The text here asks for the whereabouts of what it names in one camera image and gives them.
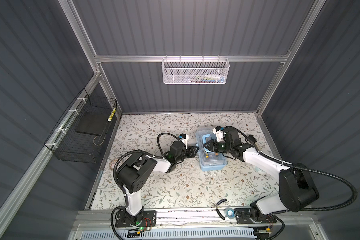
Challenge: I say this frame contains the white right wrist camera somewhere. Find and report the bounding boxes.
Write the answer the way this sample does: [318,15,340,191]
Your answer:
[213,126,224,142]

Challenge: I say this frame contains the light blue plastic toolbox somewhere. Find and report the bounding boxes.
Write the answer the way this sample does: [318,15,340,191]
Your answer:
[196,128,227,172]

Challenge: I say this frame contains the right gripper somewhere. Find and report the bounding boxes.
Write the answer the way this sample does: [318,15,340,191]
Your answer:
[203,139,232,154]

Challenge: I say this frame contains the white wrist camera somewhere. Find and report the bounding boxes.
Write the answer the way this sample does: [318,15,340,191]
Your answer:
[213,126,224,142]
[179,134,189,146]

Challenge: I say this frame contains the yellow marker in basket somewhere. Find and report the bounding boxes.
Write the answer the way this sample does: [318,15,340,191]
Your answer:
[108,108,116,122]

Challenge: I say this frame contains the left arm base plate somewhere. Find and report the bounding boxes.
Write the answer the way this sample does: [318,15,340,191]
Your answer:
[115,210,157,228]

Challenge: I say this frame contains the white perforated vent strip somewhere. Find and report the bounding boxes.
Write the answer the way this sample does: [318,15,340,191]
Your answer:
[79,227,256,240]

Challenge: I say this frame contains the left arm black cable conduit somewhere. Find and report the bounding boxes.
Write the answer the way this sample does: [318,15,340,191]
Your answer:
[110,132,182,240]

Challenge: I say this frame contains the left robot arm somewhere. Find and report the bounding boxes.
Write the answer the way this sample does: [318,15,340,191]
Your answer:
[113,140,200,217]

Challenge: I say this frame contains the black wire basket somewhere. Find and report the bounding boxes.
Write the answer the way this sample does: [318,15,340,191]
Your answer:
[45,90,118,164]

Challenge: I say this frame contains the markers in white basket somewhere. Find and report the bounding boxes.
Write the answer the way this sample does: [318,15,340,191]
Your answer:
[185,75,226,84]

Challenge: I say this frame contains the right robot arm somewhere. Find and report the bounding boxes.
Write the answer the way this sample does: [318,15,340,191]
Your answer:
[203,126,320,221]

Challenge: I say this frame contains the black foam pad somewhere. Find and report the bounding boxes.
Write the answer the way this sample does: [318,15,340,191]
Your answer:
[75,112,109,136]

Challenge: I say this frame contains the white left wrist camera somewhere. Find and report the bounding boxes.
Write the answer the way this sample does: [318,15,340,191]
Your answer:
[179,134,189,146]

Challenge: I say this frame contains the blue tape roll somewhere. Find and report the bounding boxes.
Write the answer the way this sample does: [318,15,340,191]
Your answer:
[225,208,236,220]

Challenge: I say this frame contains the white wire mesh basket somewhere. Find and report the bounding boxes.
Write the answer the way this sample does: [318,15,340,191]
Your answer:
[161,58,230,85]

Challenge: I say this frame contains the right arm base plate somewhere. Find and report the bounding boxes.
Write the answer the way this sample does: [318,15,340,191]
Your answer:
[234,208,277,225]

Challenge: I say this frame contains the black beige stapler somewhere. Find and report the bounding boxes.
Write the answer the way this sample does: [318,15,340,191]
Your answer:
[247,135,257,148]

